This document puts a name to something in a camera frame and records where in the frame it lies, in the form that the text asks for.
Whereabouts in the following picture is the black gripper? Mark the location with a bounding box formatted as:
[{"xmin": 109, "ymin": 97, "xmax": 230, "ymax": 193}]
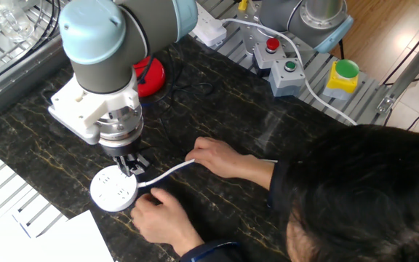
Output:
[{"xmin": 101, "ymin": 140, "xmax": 151, "ymax": 178}]

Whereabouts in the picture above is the round white power socket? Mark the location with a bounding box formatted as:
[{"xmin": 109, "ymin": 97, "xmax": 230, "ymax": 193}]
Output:
[{"xmin": 89, "ymin": 164, "xmax": 140, "ymax": 213}]

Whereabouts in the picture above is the white socket cable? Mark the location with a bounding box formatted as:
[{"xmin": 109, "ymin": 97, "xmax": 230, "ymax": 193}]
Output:
[{"xmin": 136, "ymin": 17, "xmax": 359, "ymax": 188}]

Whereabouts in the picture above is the black lamp power cord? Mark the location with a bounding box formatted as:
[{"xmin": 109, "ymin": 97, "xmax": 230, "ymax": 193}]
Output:
[{"xmin": 136, "ymin": 54, "xmax": 215, "ymax": 172}]

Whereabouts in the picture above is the person's left forearm navy sleeve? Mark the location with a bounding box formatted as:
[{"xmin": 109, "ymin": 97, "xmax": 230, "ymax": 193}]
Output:
[{"xmin": 178, "ymin": 236, "xmax": 247, "ymax": 262}]

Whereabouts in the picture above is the person's right forearm navy sleeve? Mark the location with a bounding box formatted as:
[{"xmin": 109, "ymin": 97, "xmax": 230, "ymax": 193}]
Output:
[{"xmin": 256, "ymin": 154, "xmax": 305, "ymax": 214}]

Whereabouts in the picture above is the red gooseneck desk lamp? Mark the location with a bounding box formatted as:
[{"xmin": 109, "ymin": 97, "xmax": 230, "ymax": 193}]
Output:
[{"xmin": 132, "ymin": 56, "xmax": 167, "ymax": 98}]

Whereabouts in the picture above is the white power strip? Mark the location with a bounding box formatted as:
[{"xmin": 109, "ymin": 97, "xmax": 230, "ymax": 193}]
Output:
[{"xmin": 189, "ymin": 1, "xmax": 228, "ymax": 47}]

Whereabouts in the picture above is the person's left hand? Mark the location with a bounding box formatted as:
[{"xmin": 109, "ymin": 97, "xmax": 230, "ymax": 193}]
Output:
[{"xmin": 129, "ymin": 187, "xmax": 205, "ymax": 255}]

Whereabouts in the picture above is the person's right hand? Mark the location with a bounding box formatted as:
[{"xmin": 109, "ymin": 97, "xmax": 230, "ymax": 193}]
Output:
[{"xmin": 184, "ymin": 136, "xmax": 268, "ymax": 179}]

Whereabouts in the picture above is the aluminium table side beam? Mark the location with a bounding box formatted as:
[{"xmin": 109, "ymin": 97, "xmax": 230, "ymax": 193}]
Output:
[{"xmin": 0, "ymin": 32, "xmax": 73, "ymax": 128}]

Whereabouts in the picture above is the grey box red button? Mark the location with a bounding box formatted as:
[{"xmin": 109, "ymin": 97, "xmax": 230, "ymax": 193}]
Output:
[{"xmin": 252, "ymin": 37, "xmax": 287, "ymax": 71}]

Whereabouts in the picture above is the grey box green button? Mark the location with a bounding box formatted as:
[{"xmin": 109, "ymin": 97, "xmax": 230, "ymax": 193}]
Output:
[{"xmin": 268, "ymin": 57, "xmax": 307, "ymax": 98}]

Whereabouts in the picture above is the clear glass jug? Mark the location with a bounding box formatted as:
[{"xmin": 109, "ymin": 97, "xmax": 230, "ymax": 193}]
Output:
[{"xmin": 0, "ymin": 0, "xmax": 36, "ymax": 43}]

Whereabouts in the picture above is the yellow box green button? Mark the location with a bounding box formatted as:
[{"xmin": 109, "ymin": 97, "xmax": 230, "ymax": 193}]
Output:
[{"xmin": 322, "ymin": 59, "xmax": 360, "ymax": 101}]

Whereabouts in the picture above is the person's head black hair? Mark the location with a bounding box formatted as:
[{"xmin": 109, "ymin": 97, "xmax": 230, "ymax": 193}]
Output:
[{"xmin": 285, "ymin": 123, "xmax": 419, "ymax": 262}]

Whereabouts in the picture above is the black gripper cable bundle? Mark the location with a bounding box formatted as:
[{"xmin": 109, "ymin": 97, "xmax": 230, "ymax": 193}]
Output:
[{"xmin": 31, "ymin": 0, "xmax": 62, "ymax": 52}]

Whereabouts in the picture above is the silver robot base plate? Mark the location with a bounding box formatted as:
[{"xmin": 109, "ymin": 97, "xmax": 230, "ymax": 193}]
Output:
[{"xmin": 236, "ymin": 0, "xmax": 305, "ymax": 68}]

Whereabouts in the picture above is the aluminium frame post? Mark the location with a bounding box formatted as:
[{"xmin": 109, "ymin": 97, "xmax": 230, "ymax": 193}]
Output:
[{"xmin": 376, "ymin": 23, "xmax": 419, "ymax": 116}]

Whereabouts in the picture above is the black floor cable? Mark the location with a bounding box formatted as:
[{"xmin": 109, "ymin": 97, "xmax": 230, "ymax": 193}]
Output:
[{"xmin": 382, "ymin": 14, "xmax": 419, "ymax": 87}]

